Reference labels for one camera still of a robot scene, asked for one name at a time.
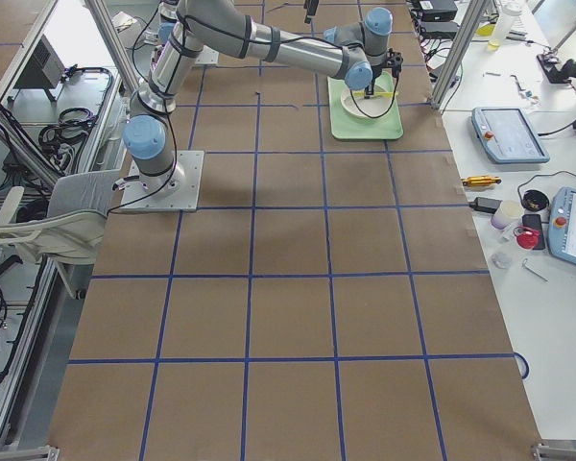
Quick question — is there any white cup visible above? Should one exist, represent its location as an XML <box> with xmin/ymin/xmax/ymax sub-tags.
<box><xmin>491</xmin><ymin>200</ymin><xmax>524</xmax><ymax>230</ymax></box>

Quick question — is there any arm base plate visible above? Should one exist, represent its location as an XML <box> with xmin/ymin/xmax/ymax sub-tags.
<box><xmin>121</xmin><ymin>150</ymin><xmax>204</xmax><ymax>212</ymax></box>
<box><xmin>194</xmin><ymin>46</ymin><xmax>220</xmax><ymax>67</ymax></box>

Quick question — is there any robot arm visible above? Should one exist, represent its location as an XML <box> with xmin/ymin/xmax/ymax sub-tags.
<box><xmin>115</xmin><ymin>1</ymin><xmax>403</xmax><ymax>211</ymax></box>
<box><xmin>143</xmin><ymin>0</ymin><xmax>179</xmax><ymax>49</ymax></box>

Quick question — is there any grey office chair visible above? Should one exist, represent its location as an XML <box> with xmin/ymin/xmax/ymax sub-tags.
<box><xmin>0</xmin><ymin>169</ymin><xmax>120</xmax><ymax>299</ymax></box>

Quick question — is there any white round plate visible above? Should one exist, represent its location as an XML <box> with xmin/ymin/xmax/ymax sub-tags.
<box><xmin>340</xmin><ymin>85</ymin><xmax>395</xmax><ymax>119</ymax></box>

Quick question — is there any red round object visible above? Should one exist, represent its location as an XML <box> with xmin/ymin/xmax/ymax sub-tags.
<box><xmin>514</xmin><ymin>226</ymin><xmax>540</xmax><ymax>250</ymax></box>

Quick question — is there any yellow orange tool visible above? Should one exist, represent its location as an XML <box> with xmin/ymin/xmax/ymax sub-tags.
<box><xmin>462</xmin><ymin>175</ymin><xmax>502</xmax><ymax>188</ymax></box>

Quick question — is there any black power adapter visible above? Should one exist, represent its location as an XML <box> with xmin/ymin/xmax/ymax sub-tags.
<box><xmin>468</xmin><ymin>196</ymin><xmax>501</xmax><ymax>214</ymax></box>

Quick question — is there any aluminium frame post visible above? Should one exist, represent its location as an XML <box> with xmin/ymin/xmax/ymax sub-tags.
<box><xmin>430</xmin><ymin>0</ymin><xmax>487</xmax><ymax>109</ymax></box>

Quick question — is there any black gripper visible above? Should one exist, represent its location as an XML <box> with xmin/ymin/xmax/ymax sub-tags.
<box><xmin>365</xmin><ymin>48</ymin><xmax>403</xmax><ymax>96</ymax></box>

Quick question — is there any blue teach pendant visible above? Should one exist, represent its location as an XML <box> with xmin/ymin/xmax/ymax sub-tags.
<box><xmin>471</xmin><ymin>107</ymin><xmax>550</xmax><ymax>164</ymax></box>
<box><xmin>547</xmin><ymin>187</ymin><xmax>576</xmax><ymax>265</ymax></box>

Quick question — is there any mint green tray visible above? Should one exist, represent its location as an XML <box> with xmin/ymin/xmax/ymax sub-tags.
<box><xmin>326</xmin><ymin>71</ymin><xmax>403</xmax><ymax>140</ymax></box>

